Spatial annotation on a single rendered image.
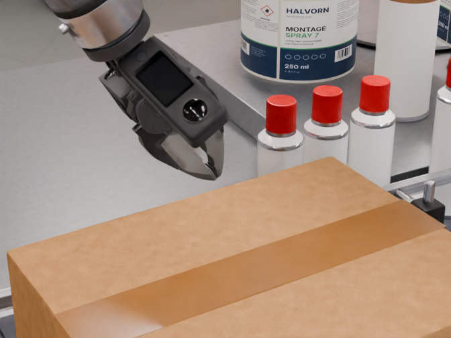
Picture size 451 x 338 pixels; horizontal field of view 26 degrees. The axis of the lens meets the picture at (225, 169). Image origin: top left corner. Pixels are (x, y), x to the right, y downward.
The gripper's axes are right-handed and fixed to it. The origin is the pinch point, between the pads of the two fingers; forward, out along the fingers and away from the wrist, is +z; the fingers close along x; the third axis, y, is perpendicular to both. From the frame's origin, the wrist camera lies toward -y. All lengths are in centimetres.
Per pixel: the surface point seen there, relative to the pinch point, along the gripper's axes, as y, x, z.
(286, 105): -1.4, -10.2, -1.9
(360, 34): 57, -45, 41
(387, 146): -2.6, -17.8, 11.0
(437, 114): 0.8, -26.6, 15.4
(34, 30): 333, -17, 128
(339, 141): -2.5, -13.1, 5.7
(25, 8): 365, -22, 131
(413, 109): 24, -34, 33
